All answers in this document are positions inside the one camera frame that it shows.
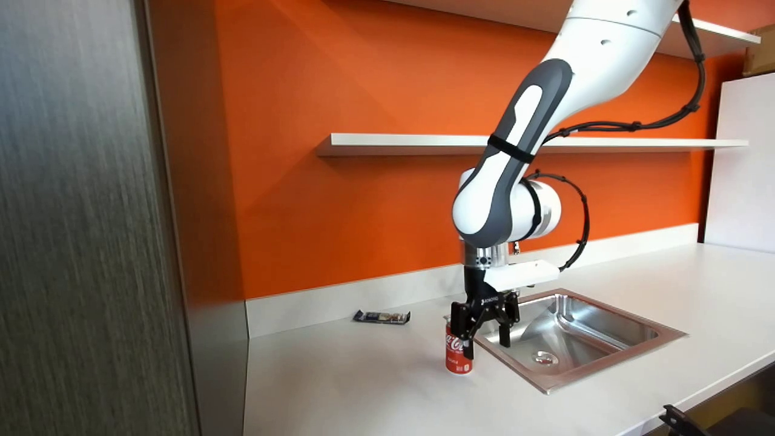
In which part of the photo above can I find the white wall shelf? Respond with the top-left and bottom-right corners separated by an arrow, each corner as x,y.
315,132 -> 750,161

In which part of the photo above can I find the black clamp at counter edge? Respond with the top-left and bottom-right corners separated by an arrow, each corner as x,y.
659,404 -> 708,436

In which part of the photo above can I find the small black device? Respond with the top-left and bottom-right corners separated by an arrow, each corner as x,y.
350,310 -> 411,324

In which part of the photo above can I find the black cable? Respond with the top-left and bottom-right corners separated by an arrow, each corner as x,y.
530,0 -> 708,274

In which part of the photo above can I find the red cola can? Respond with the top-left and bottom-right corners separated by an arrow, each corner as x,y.
446,323 -> 471,375

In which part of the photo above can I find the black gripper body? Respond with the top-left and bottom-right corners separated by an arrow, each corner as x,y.
465,245 -> 514,324

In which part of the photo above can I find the stainless steel sink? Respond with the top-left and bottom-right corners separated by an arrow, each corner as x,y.
475,288 -> 683,394

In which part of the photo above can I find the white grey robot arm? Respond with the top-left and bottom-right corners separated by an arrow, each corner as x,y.
453,0 -> 705,251

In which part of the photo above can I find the grey cabinet side panel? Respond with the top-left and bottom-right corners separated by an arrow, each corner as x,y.
0,0 -> 246,436

